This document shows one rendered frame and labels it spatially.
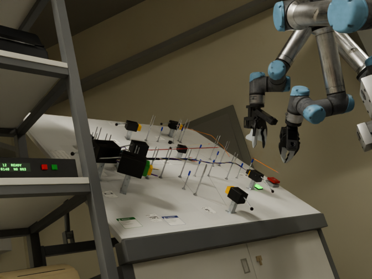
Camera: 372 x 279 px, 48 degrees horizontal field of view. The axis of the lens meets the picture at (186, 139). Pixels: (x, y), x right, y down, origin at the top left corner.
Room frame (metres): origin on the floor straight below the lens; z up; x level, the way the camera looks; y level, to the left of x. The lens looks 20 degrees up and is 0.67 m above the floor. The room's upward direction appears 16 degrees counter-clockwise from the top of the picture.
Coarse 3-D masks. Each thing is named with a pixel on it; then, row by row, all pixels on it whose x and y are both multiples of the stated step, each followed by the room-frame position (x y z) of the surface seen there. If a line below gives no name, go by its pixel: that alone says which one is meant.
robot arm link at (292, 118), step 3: (285, 114) 1.70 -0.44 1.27; (288, 114) 1.68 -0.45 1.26; (291, 114) 1.67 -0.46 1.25; (288, 117) 1.69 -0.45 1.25; (291, 117) 1.68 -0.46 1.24; (294, 117) 1.68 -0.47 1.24; (297, 117) 1.68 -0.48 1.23; (300, 117) 1.68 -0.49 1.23; (303, 117) 1.70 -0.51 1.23; (288, 120) 1.70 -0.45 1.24; (291, 120) 1.69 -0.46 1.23; (294, 120) 1.69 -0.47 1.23; (297, 120) 1.69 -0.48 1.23; (300, 120) 1.69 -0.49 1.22; (294, 123) 1.71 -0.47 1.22; (297, 123) 1.71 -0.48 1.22
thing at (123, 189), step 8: (128, 152) 1.42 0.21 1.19; (120, 160) 1.39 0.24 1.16; (128, 160) 1.38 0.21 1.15; (136, 160) 1.39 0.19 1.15; (144, 160) 1.42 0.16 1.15; (120, 168) 1.40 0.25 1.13; (128, 168) 1.40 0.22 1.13; (136, 168) 1.41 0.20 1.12; (128, 176) 1.44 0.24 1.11; (136, 176) 1.42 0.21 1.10; (120, 192) 1.46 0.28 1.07
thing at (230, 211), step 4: (232, 188) 1.64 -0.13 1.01; (236, 188) 1.66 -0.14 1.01; (232, 192) 1.65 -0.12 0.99; (236, 192) 1.63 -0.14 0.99; (240, 192) 1.64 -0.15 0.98; (244, 192) 1.65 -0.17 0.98; (228, 196) 1.66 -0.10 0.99; (232, 196) 1.65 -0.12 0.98; (236, 196) 1.64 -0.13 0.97; (240, 196) 1.62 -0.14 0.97; (244, 196) 1.64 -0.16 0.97; (232, 200) 1.65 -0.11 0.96; (236, 200) 1.64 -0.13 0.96; (240, 200) 1.64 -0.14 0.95; (244, 200) 1.66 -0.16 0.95; (236, 204) 1.68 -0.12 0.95; (248, 204) 1.63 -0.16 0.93; (232, 208) 1.68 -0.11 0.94; (252, 208) 1.62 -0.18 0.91; (228, 212) 1.68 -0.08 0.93; (232, 212) 1.69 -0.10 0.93
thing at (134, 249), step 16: (240, 224) 1.63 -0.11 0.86; (256, 224) 1.70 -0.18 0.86; (272, 224) 1.78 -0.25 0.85; (288, 224) 1.86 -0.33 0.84; (304, 224) 1.95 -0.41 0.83; (320, 224) 2.05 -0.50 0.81; (128, 240) 1.25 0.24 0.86; (144, 240) 1.29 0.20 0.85; (160, 240) 1.33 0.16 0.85; (176, 240) 1.38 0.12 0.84; (192, 240) 1.43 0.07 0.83; (208, 240) 1.49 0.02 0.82; (224, 240) 1.55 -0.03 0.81; (240, 240) 1.61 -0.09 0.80; (256, 240) 1.75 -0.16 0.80; (128, 256) 1.24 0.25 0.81; (144, 256) 1.28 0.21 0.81; (160, 256) 1.33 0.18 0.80
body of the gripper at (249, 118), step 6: (252, 108) 1.88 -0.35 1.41; (258, 108) 1.87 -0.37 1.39; (252, 114) 1.89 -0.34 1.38; (246, 120) 1.90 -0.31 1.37; (252, 120) 1.88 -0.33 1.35; (258, 120) 1.86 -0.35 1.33; (264, 120) 1.90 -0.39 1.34; (246, 126) 1.90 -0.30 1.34; (258, 126) 1.87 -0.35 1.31; (264, 126) 1.91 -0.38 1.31
